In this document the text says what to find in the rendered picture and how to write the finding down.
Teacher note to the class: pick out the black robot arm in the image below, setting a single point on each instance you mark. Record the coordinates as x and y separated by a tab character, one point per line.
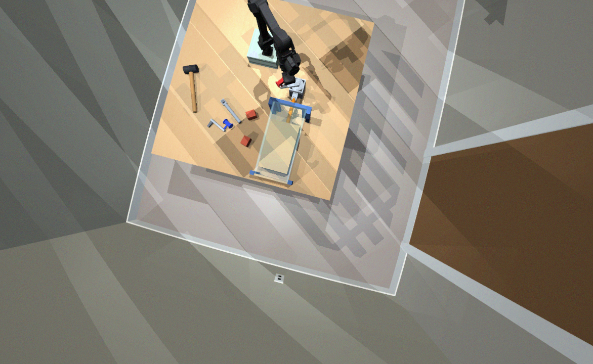
280	40

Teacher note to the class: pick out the clear-panelled rack with blue frame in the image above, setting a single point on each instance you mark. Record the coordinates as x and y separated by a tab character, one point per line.
280	142

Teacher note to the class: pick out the red block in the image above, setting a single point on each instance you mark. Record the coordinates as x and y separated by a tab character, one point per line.
246	141
251	115

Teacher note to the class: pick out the black rubber mallet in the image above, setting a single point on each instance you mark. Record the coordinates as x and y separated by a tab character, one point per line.
191	69

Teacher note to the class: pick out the white and blue crank handle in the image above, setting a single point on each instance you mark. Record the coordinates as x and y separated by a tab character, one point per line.
224	122

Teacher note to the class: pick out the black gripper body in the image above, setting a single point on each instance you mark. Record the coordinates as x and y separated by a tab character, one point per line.
287	79

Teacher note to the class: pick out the grey metal rod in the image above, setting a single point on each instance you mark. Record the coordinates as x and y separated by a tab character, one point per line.
230	110

